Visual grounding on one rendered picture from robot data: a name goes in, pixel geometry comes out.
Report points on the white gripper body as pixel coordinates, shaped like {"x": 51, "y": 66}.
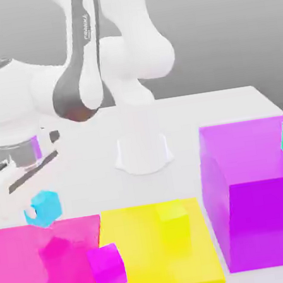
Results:
{"x": 16, "y": 193}

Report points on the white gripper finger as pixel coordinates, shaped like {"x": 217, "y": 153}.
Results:
{"x": 30, "y": 213}

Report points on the small cyan cube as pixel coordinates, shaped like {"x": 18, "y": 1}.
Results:
{"x": 47, "y": 206}

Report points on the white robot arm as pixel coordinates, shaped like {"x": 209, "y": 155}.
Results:
{"x": 139, "y": 42}

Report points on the small pink cube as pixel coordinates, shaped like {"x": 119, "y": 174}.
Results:
{"x": 55, "y": 251}

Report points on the small magenta cube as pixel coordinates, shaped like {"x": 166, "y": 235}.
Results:
{"x": 107, "y": 269}

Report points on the small yellow cube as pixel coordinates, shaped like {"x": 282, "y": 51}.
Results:
{"x": 174, "y": 223}

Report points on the large pink box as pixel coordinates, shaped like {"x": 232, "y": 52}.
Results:
{"x": 21, "y": 277}

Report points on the large yellow box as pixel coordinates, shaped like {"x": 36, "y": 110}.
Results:
{"x": 155, "y": 269}

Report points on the large purple box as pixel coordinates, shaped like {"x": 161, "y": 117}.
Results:
{"x": 255, "y": 203}

